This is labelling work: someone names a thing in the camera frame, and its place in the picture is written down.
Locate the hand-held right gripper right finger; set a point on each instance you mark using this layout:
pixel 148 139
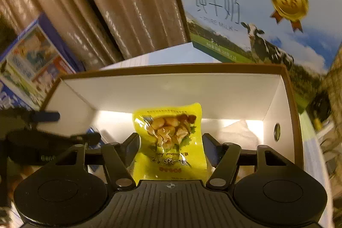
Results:
pixel 211 149

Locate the yellow snack packet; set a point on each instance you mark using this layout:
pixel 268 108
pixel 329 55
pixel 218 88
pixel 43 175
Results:
pixel 165 115

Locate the brown cardboard box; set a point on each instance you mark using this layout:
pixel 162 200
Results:
pixel 160 91

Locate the light blue milk carton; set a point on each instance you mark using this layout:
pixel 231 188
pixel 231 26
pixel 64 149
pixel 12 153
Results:
pixel 240 3

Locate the dark blue milk carton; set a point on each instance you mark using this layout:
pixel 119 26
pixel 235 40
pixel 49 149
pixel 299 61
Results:
pixel 34 57

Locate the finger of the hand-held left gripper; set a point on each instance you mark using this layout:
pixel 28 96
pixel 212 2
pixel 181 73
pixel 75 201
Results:
pixel 89 138
pixel 46 117

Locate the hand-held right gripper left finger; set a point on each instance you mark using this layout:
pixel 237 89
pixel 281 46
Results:
pixel 132 149

